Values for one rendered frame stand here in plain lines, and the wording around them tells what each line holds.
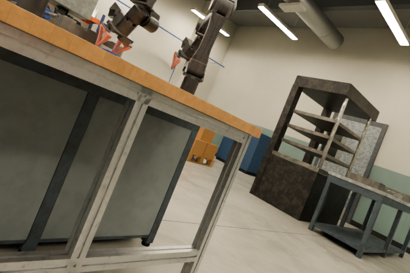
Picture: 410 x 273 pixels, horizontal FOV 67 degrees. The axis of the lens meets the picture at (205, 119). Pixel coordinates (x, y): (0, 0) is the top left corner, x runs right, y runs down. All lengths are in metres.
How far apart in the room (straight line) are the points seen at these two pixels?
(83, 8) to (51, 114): 1.11
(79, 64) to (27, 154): 0.54
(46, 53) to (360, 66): 7.59
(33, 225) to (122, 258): 0.43
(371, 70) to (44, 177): 7.30
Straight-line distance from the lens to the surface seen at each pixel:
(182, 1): 9.64
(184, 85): 1.21
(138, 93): 0.89
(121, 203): 1.55
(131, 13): 1.17
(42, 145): 1.26
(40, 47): 0.77
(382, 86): 7.67
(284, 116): 5.11
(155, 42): 9.14
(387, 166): 7.15
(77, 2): 2.19
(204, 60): 1.24
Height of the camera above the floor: 0.72
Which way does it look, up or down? 1 degrees up
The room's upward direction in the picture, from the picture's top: 22 degrees clockwise
